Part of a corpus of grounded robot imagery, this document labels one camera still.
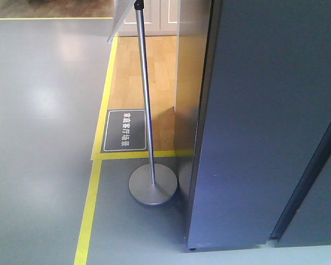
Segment fridge door white interior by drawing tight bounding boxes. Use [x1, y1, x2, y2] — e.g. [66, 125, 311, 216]
[188, 1, 331, 250]

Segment dark grey fridge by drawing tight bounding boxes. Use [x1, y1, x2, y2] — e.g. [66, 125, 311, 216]
[270, 122, 331, 247]

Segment dark floor label sticker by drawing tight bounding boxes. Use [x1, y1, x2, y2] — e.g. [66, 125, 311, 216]
[101, 109, 147, 152]

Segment sign stand with board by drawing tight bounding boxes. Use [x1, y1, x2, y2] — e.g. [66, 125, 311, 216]
[108, 1, 178, 206]

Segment white double door wardrobe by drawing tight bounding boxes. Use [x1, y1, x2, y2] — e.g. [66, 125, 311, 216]
[118, 0, 179, 36]

